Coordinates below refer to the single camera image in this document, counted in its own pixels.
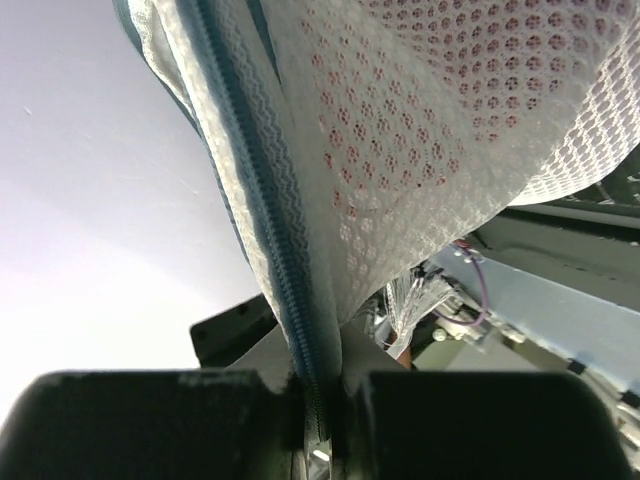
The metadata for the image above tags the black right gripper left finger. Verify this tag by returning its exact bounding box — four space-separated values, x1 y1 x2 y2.
1 370 305 479

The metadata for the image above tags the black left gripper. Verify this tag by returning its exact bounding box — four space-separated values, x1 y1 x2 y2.
190 295 280 370

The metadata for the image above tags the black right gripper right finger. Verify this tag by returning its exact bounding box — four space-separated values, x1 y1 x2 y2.
329 319 636 480

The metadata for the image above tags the white mesh laundry bag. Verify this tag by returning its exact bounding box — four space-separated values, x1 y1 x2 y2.
110 0 640 386

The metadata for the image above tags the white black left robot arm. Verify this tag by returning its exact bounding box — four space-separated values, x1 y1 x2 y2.
189 234 639 399

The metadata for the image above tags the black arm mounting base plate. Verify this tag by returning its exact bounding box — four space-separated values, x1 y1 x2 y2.
469 201 639 311

